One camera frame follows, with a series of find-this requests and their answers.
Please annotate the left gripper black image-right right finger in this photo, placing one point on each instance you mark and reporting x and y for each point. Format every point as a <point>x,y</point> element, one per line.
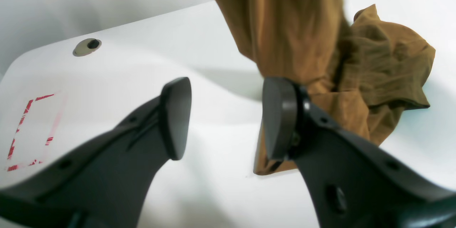
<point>352,183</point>

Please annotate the left gripper black image-right left finger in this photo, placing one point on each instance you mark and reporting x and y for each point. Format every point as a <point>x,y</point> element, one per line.
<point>103,183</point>

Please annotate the brown t-shirt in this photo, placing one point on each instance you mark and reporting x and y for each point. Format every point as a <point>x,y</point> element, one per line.
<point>364,75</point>

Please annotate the red tape rectangle marking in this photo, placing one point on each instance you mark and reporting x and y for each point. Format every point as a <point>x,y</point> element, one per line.
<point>35,132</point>

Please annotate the grey table grommet right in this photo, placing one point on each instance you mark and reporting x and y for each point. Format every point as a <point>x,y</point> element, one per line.
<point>86,47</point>

